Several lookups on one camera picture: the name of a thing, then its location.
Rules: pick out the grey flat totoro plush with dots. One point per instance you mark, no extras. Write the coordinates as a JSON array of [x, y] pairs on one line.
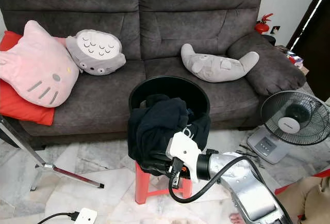
[[219, 67]]

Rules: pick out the dark grey fabric sofa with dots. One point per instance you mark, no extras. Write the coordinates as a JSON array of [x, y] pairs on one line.
[[196, 7]]

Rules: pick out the pink cat face cushion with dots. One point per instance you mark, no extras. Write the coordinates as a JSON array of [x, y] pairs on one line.
[[36, 66]]

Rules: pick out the silver metal clothes rack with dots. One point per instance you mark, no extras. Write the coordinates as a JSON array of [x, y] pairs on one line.
[[26, 146]]

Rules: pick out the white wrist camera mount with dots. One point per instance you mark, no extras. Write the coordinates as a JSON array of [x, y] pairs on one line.
[[85, 216], [183, 149]]

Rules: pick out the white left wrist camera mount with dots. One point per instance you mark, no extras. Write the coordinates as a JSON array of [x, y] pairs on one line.
[[85, 216]]

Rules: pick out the grey round totoro plush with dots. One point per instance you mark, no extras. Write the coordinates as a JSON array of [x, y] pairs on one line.
[[95, 51]]

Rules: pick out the red fire extinguisher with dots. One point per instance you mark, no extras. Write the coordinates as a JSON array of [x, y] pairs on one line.
[[262, 25]]

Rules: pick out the wall socket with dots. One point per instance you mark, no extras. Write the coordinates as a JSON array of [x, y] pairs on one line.
[[274, 29]]

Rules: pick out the red cushion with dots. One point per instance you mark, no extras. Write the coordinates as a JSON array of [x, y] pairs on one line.
[[20, 110]]

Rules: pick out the black shirt green logo print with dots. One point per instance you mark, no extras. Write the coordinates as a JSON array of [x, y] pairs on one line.
[[157, 123]]

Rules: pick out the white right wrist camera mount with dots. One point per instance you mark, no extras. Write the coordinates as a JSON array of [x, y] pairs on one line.
[[183, 149]]

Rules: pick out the black standing fan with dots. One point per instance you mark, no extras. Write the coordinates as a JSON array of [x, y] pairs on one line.
[[296, 118]]

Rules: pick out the red plastic stool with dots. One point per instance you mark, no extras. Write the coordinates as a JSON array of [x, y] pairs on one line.
[[142, 182]]

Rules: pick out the black round laundry basket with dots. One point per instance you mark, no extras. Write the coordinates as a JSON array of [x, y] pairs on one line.
[[167, 84]]

